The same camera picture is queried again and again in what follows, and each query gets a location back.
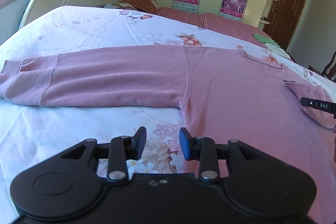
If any white floral bed sheet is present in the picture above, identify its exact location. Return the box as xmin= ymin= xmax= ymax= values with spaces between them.
xmin=1 ymin=6 xmax=335 ymax=223

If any floral patterned pillow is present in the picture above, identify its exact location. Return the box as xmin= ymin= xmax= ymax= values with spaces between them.
xmin=98 ymin=2 xmax=137 ymax=11

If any orange striped pillow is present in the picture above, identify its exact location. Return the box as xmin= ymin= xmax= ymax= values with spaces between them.
xmin=121 ymin=0 xmax=162 ymax=14

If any person's right hand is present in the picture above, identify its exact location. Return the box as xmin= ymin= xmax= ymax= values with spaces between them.
xmin=333 ymin=125 xmax=336 ymax=155

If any dark wooden chair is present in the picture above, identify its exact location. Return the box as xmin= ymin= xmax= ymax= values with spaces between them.
xmin=308 ymin=52 xmax=336 ymax=82

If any pink knit sweater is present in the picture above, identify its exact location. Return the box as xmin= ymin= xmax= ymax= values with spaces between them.
xmin=1 ymin=46 xmax=335 ymax=223

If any pink checked bed cover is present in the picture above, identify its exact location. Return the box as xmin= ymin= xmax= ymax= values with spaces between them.
xmin=157 ymin=7 xmax=270 ymax=47

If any folded green cloth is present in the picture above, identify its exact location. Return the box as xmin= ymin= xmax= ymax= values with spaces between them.
xmin=253 ymin=33 xmax=279 ymax=47

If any brown wooden door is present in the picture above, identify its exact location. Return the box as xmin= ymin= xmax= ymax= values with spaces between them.
xmin=263 ymin=0 xmax=306 ymax=50

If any folded white cloth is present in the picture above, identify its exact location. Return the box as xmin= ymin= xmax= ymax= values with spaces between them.
xmin=265 ymin=43 xmax=291 ymax=59

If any lower right purple poster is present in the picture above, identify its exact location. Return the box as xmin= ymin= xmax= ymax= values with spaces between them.
xmin=219 ymin=0 xmax=247 ymax=22

